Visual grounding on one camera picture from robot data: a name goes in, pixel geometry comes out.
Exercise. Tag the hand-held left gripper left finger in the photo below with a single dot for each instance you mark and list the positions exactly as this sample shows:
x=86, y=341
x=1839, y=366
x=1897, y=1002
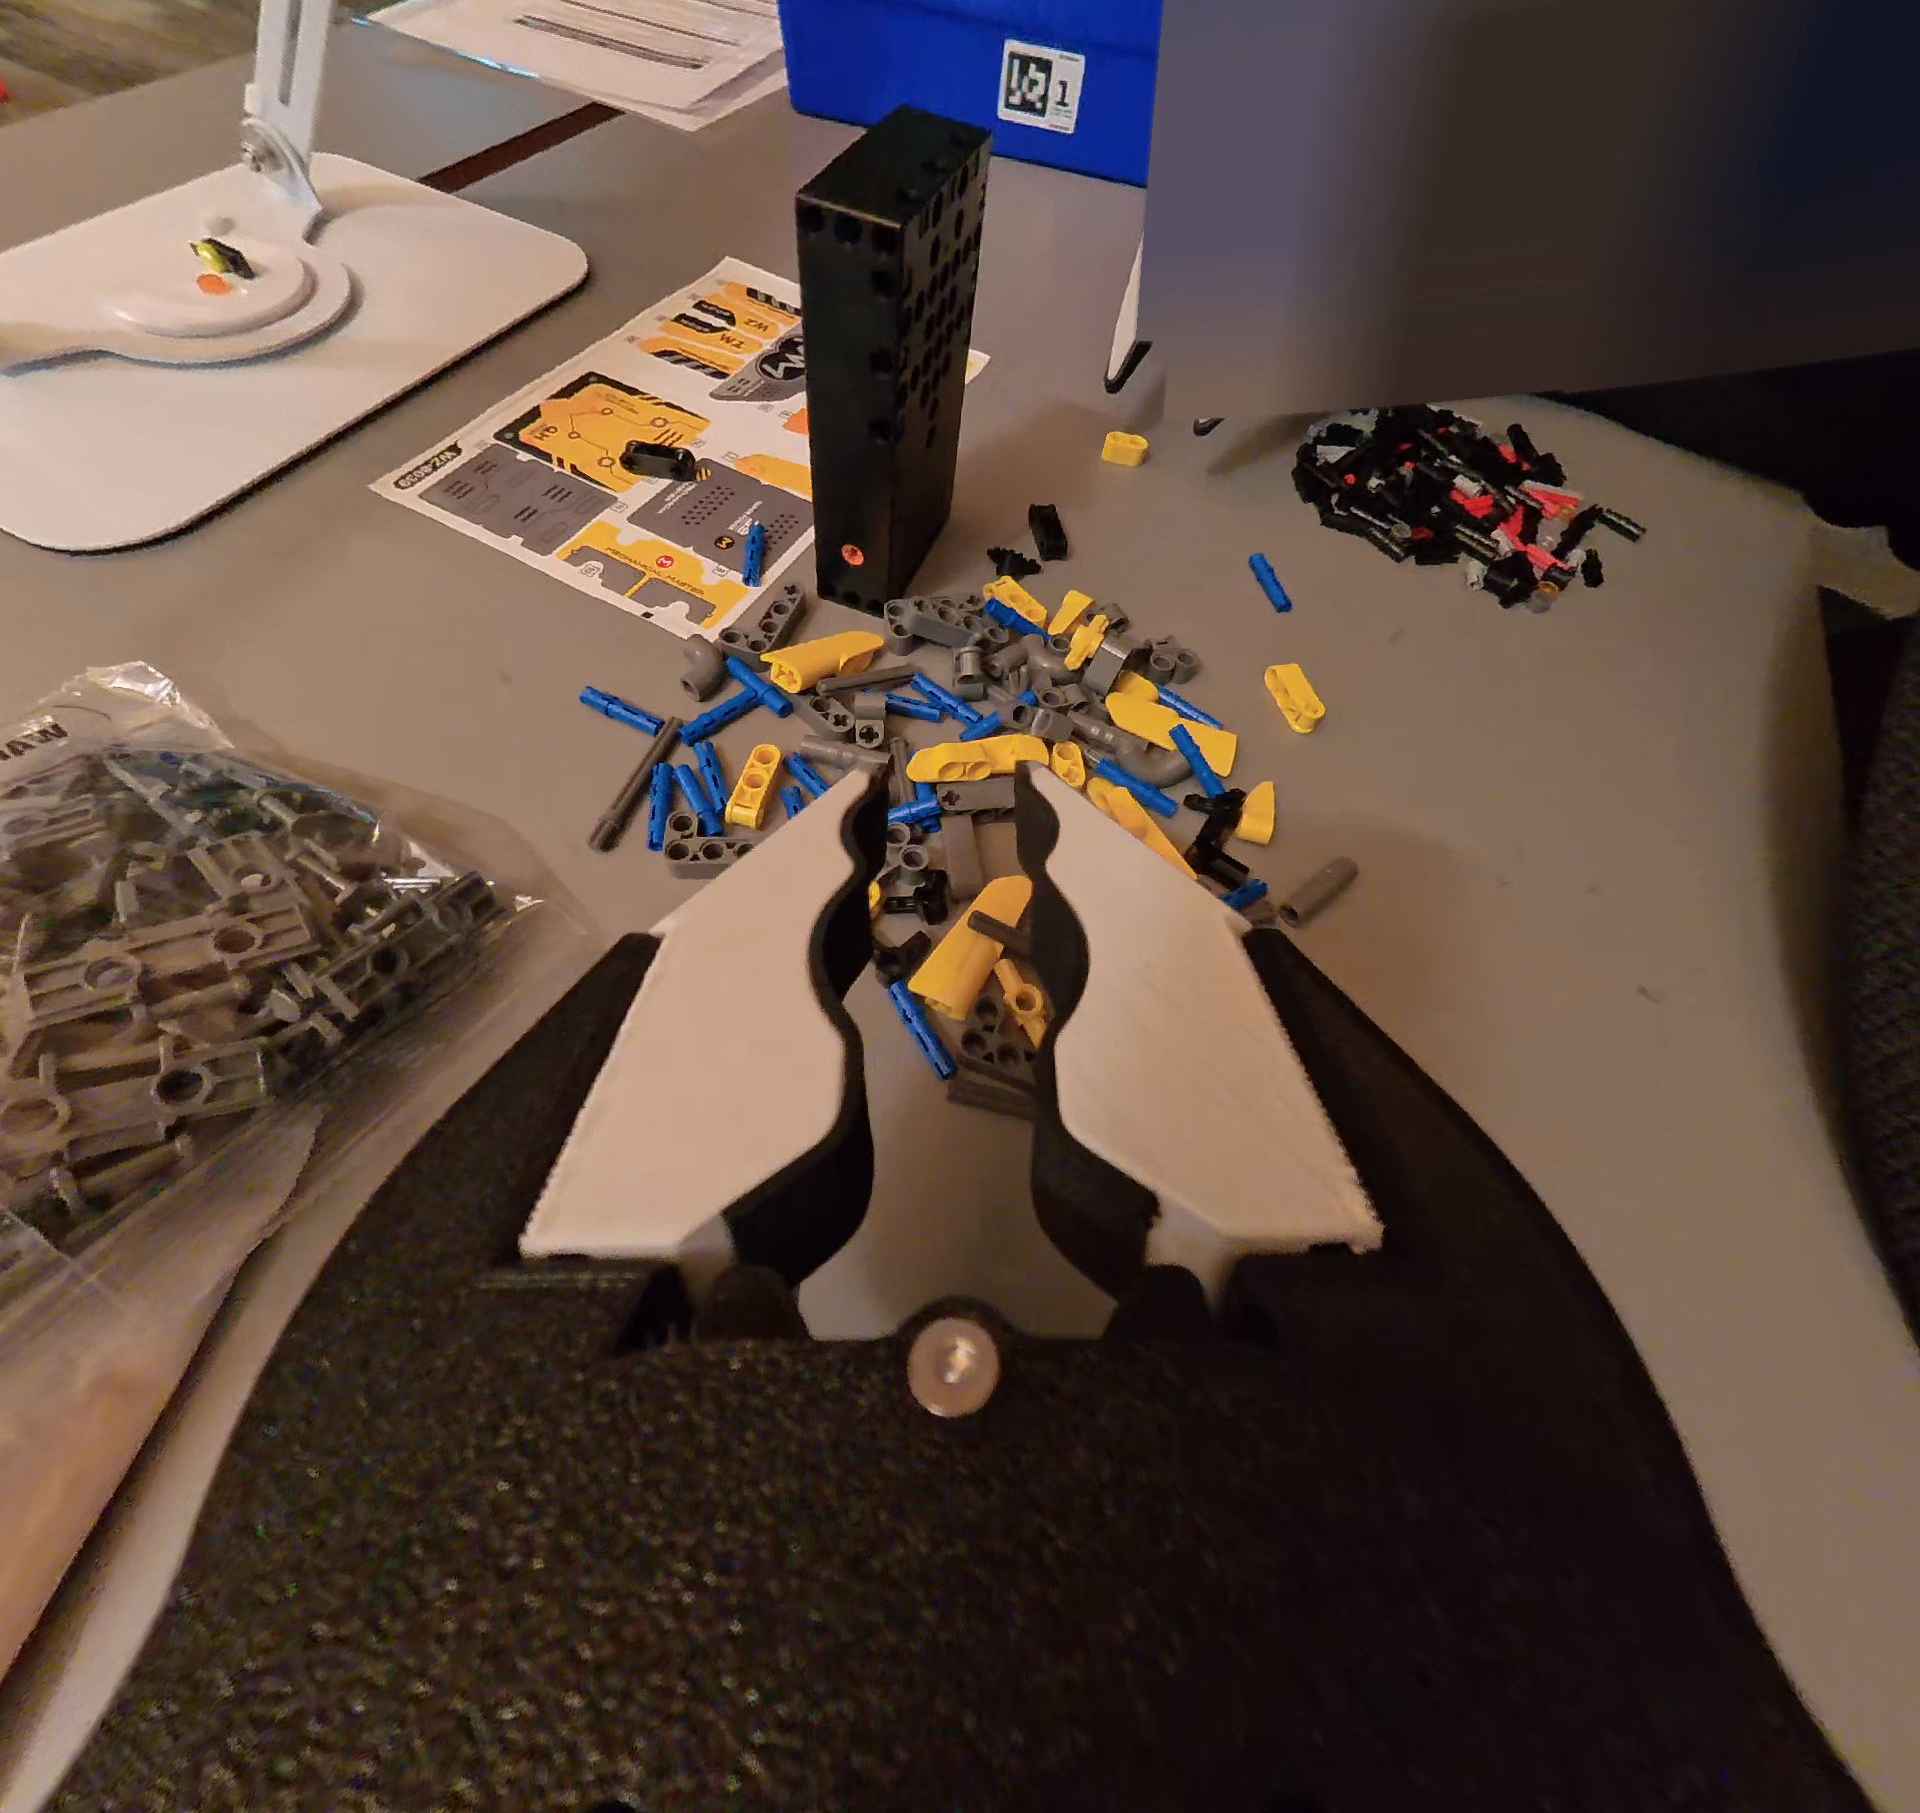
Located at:
x=705, y=1063

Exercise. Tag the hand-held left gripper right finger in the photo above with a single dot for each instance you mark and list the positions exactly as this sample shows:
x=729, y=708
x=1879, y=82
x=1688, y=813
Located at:
x=1200, y=1080

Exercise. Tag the small yellow connector piece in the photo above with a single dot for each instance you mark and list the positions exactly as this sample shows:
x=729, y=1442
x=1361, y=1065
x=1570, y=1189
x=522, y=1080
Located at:
x=1125, y=446

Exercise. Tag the grey pin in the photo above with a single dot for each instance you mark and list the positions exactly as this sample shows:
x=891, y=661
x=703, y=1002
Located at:
x=1316, y=892

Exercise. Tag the pile of yellow blue building pieces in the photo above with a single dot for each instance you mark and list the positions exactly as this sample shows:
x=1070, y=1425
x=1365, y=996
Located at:
x=975, y=754

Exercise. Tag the blue pin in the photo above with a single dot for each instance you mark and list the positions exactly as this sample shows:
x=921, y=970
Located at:
x=754, y=553
x=1269, y=581

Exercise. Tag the clear bag of grey pieces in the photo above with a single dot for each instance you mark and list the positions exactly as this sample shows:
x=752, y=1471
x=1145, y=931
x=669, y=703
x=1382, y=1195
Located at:
x=181, y=943

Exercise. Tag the black connector piece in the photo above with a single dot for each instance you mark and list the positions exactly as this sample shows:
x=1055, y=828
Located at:
x=1047, y=530

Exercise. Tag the yellow grey sticker sheet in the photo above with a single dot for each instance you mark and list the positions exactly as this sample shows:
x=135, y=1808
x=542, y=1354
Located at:
x=525, y=493

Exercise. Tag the black pin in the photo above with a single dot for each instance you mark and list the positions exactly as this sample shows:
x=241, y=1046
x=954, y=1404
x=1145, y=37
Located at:
x=657, y=461

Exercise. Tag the pile of black red building pieces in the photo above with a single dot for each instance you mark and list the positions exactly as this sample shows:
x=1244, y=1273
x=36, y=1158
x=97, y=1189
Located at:
x=1441, y=493

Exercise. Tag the dark fabric chair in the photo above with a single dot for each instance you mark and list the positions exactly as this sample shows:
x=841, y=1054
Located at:
x=1883, y=943

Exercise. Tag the black perforated block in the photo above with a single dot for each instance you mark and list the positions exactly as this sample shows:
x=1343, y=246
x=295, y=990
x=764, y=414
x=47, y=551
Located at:
x=879, y=388

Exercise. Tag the white lamp base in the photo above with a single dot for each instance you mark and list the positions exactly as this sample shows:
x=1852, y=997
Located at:
x=390, y=282

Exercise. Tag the printed paper sheet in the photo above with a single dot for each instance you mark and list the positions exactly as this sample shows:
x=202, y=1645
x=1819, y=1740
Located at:
x=601, y=20

